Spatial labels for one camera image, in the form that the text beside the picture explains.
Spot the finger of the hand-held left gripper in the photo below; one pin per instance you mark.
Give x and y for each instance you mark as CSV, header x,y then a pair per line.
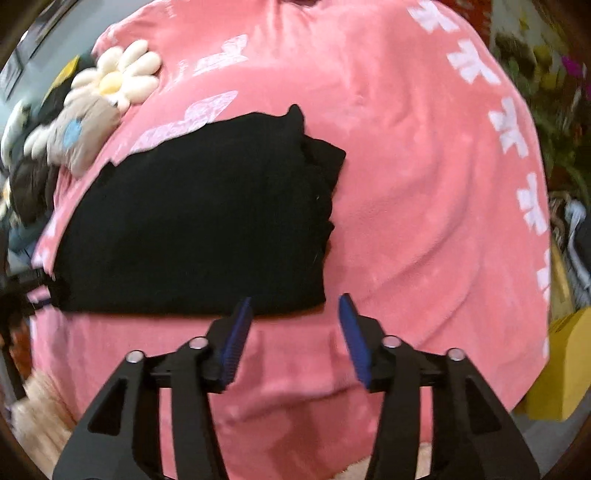
x,y
44,288

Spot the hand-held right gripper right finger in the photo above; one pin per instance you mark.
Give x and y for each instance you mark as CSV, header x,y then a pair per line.
x,y
355,341

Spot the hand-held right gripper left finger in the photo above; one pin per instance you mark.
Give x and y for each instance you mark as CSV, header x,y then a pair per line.
x,y
233,341

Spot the black long-sleeve sweater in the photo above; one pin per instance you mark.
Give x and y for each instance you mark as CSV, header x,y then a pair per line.
x,y
194,217

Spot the pile of clothes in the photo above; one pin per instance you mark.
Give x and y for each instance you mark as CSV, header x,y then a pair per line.
x,y
572,249

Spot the brown puffer jacket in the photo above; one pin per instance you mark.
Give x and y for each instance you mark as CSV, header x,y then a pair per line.
x,y
32,191

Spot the pink bow-print blanket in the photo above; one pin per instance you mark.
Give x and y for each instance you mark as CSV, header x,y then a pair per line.
x,y
415,207

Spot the white plush toy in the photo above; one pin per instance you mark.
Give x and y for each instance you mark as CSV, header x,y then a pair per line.
x,y
11,134

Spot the grey plush toy blue patch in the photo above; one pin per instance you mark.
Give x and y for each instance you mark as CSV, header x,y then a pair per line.
x,y
83,134

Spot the yellow box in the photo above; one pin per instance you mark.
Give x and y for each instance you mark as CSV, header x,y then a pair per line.
x,y
563,364

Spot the yellow cushion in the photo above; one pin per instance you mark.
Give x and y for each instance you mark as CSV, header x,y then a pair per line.
x,y
67,71

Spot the cream flower-shaped pillow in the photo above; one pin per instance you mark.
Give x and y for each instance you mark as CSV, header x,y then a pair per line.
x,y
120,76

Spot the green potted plant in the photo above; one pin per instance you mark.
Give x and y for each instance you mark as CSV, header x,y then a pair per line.
x,y
535,92

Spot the purple orchid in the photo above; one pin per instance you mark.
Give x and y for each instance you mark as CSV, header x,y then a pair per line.
x,y
577,74

